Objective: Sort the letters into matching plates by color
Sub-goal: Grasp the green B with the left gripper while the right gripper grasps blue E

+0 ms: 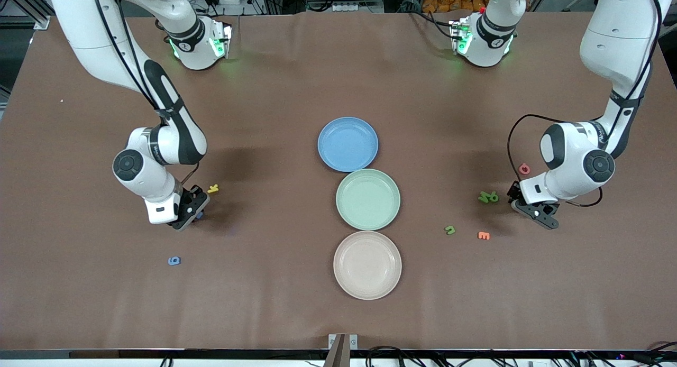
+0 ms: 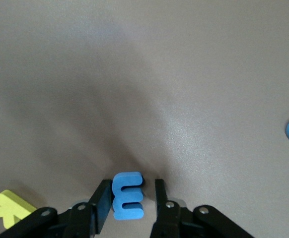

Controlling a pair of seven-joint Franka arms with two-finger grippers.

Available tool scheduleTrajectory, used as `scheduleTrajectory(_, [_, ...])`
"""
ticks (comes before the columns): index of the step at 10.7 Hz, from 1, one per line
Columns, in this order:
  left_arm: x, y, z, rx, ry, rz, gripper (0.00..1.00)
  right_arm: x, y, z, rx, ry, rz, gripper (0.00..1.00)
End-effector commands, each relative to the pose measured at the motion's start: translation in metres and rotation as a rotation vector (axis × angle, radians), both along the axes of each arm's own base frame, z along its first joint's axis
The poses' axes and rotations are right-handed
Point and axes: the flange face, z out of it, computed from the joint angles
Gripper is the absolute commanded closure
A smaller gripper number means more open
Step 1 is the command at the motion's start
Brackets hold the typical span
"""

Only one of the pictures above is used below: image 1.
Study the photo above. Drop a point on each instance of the green plate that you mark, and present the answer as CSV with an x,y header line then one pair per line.
x,y
368,199

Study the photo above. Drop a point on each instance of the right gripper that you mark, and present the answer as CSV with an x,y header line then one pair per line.
x,y
193,193

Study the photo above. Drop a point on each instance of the green letter q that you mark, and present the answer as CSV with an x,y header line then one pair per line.
x,y
495,199

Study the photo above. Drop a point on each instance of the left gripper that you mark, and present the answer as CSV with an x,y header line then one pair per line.
x,y
514,192

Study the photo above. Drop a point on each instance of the blue plate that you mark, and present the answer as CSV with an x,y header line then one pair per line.
x,y
348,144

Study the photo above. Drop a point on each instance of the blue number 6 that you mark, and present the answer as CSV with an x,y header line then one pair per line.
x,y
171,260

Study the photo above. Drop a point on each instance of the long white power strip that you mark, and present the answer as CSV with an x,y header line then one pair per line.
x,y
357,7

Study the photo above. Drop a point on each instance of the yellow letter Y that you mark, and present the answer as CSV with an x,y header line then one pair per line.
x,y
212,188

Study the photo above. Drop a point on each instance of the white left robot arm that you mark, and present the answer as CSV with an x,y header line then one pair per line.
x,y
613,39

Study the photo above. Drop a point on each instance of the brown table cover sheet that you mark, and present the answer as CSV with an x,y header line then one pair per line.
x,y
264,303

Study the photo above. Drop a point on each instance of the aluminium frame profile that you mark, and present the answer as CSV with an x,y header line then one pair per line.
x,y
39,20

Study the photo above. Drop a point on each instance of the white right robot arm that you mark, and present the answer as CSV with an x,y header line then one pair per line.
x,y
84,28

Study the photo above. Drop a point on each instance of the pink letter Q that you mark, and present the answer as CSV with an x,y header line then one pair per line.
x,y
520,169

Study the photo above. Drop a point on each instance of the silver camera mount bracket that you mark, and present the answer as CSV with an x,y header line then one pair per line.
x,y
342,346

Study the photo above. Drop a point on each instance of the green letter N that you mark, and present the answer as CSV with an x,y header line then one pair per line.
x,y
484,197
450,227

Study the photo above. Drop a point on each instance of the beige plate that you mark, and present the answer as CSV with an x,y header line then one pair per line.
x,y
367,265

